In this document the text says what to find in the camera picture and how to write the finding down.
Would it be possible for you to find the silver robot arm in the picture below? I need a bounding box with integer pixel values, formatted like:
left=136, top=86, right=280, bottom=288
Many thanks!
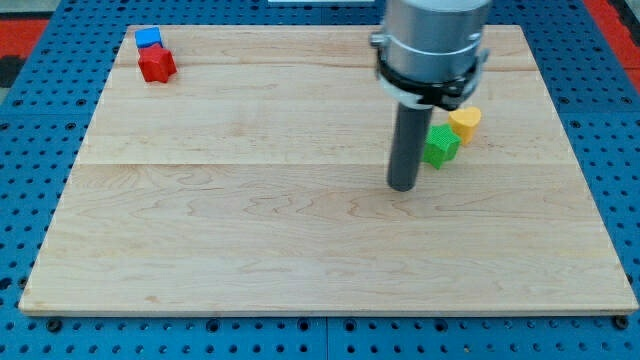
left=370, top=0, right=491, bottom=111

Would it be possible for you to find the green star block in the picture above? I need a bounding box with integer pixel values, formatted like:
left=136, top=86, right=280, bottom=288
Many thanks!
left=422, top=124, right=462, bottom=169

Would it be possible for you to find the red star block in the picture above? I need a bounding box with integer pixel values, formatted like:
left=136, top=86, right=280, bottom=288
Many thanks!
left=138, top=43, right=177, bottom=83

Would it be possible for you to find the blue cube block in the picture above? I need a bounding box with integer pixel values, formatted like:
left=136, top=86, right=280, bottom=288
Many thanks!
left=134, top=27, right=163, bottom=49

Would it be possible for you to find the light wooden board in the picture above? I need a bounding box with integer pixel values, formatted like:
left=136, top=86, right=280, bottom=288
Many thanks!
left=19, top=25, right=638, bottom=317

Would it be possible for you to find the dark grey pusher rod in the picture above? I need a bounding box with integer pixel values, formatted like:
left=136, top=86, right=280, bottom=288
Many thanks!
left=386, top=103, right=433, bottom=192

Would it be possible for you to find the yellow heart block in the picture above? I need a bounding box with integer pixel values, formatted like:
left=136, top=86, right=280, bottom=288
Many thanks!
left=447, top=107, right=482, bottom=146

